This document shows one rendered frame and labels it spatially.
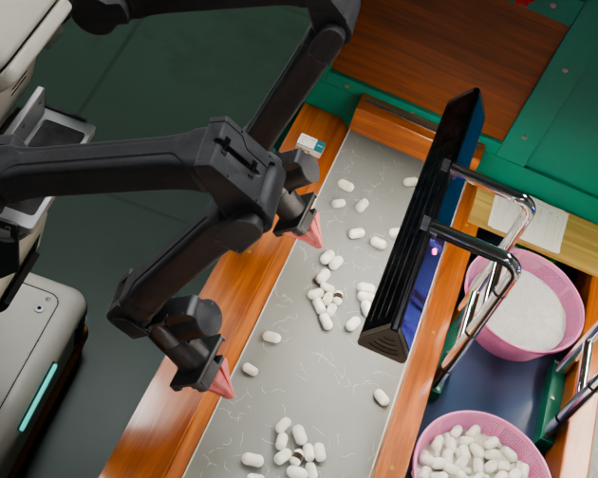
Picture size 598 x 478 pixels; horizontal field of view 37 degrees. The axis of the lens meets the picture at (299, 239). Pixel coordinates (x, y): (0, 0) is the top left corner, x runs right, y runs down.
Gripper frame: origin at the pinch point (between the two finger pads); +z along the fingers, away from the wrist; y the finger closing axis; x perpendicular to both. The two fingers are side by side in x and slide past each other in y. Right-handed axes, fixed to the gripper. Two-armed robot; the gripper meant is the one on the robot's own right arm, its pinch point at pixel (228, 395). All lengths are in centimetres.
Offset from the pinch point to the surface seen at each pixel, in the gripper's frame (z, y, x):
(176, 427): 1.4, -4.7, 11.1
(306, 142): -2, 70, 12
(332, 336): 17.6, 27.7, 1.0
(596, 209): 47, 85, -33
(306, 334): 13.9, 25.5, 4.1
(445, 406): 42, 28, -11
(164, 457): 1.8, -10.5, 10.6
